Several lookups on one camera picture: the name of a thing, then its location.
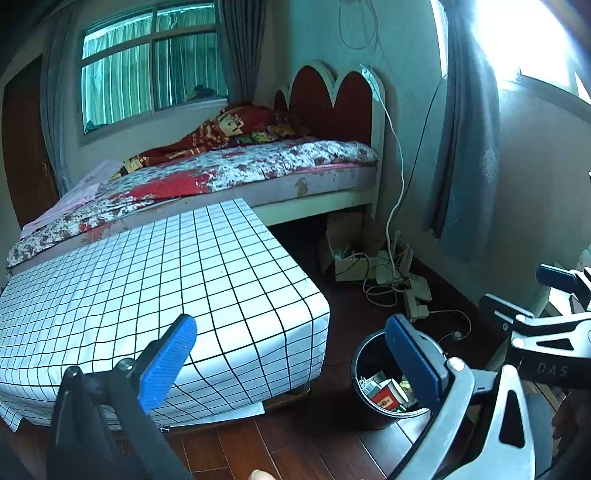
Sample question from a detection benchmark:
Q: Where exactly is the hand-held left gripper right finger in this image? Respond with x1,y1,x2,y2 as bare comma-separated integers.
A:
385,315,539,480

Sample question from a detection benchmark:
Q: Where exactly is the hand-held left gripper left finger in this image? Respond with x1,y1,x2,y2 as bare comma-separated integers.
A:
46,314,198,480

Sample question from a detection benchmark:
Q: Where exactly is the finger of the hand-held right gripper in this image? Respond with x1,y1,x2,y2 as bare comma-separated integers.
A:
537,264,591,315
479,293,591,354

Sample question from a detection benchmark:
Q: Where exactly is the red paper cup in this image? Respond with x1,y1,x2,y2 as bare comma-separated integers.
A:
369,379,409,411

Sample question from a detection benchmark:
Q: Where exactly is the white green carton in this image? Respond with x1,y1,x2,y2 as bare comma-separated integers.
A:
358,371,386,395

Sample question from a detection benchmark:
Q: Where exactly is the black trash bin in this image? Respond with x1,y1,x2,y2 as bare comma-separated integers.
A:
350,329,432,431

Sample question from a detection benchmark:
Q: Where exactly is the white power strip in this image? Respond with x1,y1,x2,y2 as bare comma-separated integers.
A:
404,295,430,322

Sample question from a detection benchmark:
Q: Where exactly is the white network box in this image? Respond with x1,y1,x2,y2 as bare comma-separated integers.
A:
409,274,433,301

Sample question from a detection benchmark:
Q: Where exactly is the table with checkered cloth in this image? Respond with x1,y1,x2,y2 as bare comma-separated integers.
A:
0,198,331,432

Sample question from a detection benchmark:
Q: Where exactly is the open cardboard box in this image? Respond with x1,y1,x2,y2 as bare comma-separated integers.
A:
318,215,370,282

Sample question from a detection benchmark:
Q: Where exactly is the blue grey patterned curtain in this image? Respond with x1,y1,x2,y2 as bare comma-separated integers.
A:
425,0,504,264

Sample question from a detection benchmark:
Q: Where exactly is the pink cloth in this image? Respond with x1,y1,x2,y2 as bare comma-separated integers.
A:
21,159,125,232

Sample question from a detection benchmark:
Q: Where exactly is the bed with floral sheet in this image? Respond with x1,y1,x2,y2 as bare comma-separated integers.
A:
7,140,382,271

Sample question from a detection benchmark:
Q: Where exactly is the red printed blanket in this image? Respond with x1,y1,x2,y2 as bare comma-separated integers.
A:
111,105,310,178

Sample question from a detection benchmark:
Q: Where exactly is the bright window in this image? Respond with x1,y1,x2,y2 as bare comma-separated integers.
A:
462,0,591,104

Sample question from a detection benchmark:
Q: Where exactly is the brown wooden door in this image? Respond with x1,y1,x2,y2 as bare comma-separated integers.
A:
2,55,58,227

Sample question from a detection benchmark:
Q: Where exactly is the bed with floral cover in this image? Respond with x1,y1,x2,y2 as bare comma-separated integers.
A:
249,62,386,227

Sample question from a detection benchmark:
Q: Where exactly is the grey window curtain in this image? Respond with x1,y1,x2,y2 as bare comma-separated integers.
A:
217,0,269,104
41,9,85,185

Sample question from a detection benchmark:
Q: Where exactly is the sliding glass window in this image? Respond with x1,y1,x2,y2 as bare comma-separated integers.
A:
76,0,232,139

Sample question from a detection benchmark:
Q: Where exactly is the thin white switch cable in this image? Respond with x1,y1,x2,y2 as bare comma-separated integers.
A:
427,309,472,343

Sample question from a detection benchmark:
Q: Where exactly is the thick white cable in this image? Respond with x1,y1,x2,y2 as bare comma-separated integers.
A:
362,67,408,306

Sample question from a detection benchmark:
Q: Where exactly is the thin black cable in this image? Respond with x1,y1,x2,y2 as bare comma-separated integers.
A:
405,85,448,208

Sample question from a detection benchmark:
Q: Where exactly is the thin wall wire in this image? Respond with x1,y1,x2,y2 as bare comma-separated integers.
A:
339,0,382,49

